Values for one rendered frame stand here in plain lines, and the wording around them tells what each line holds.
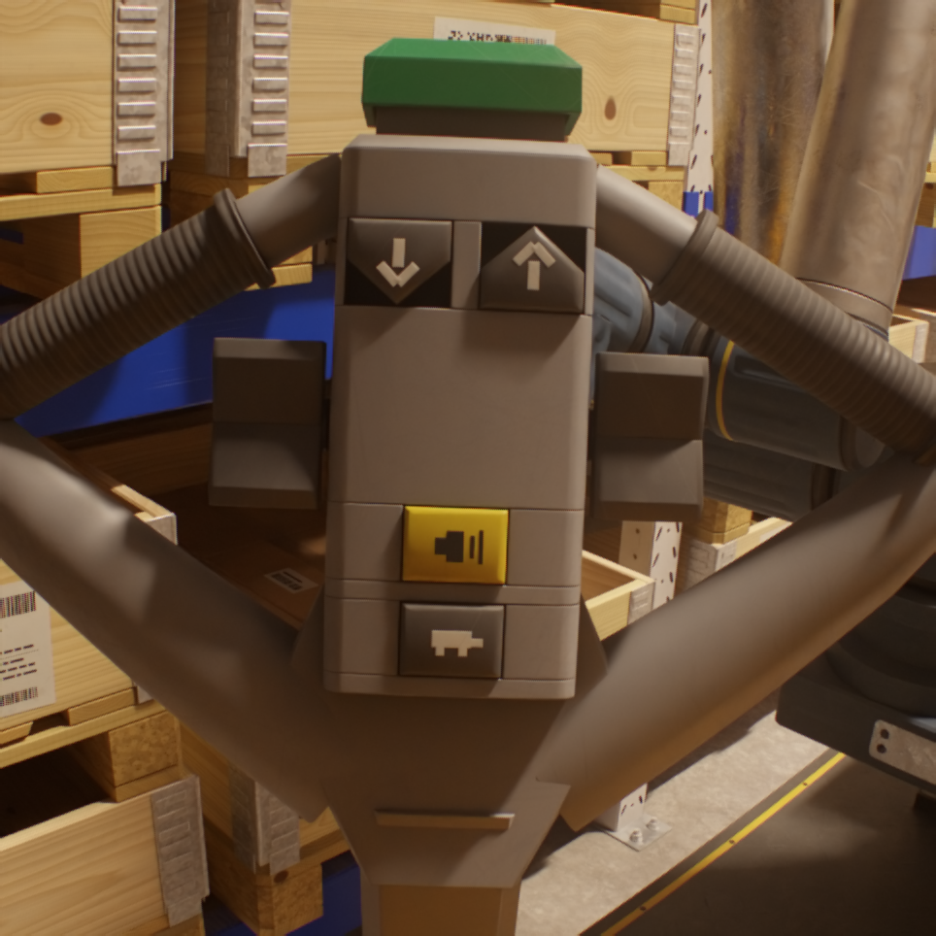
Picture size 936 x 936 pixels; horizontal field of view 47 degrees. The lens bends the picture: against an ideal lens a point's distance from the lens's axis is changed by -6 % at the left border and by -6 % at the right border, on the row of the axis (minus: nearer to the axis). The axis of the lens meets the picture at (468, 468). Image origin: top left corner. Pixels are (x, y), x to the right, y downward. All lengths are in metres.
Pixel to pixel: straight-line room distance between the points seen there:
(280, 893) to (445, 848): 1.18
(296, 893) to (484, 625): 1.25
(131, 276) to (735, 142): 0.92
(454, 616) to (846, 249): 0.57
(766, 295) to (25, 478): 0.28
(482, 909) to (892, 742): 0.91
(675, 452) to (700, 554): 1.72
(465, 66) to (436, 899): 0.32
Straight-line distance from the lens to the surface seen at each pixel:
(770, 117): 1.24
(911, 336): 2.64
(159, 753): 1.36
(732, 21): 1.25
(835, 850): 1.82
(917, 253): 2.73
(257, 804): 1.50
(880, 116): 0.94
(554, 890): 2.20
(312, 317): 1.37
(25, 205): 1.11
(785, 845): 1.80
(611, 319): 0.85
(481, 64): 0.43
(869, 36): 0.96
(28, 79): 1.11
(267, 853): 1.56
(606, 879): 2.24
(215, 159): 1.26
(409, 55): 0.43
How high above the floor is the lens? 1.41
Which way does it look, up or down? 19 degrees down
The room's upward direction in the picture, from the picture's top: 3 degrees clockwise
